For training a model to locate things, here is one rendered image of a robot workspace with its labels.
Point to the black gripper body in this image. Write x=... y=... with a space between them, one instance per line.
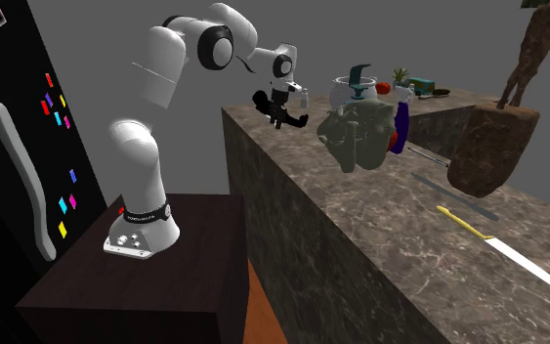
x=279 y=104

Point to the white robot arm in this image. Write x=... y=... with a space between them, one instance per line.
x=136 y=157

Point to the small grey salt shaker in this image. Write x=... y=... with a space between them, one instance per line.
x=304 y=98

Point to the white round pot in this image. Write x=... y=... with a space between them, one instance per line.
x=339 y=93

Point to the teal curved kitchen tool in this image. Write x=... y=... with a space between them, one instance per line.
x=359 y=78

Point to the grey-green lumpy sculpture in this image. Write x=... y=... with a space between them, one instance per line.
x=358 y=136

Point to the red tomato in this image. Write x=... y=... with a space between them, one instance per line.
x=383 y=88

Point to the orange-red round thing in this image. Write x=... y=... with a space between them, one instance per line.
x=392 y=141

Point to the small potted green plant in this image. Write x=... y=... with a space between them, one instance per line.
x=400 y=76

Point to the purple bottle with white top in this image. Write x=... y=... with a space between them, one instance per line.
x=401 y=126

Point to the teal toy van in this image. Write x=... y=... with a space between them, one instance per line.
x=422 y=86

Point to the thin metal skewer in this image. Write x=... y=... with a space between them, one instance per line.
x=428 y=157

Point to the dark oval brush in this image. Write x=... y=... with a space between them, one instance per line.
x=441 y=92

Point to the grey knife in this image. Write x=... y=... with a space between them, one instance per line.
x=455 y=196

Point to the dark brown robot stand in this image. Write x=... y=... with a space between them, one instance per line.
x=160 y=295

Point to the black fridge with coloured magnets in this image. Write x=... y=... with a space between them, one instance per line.
x=3 y=157

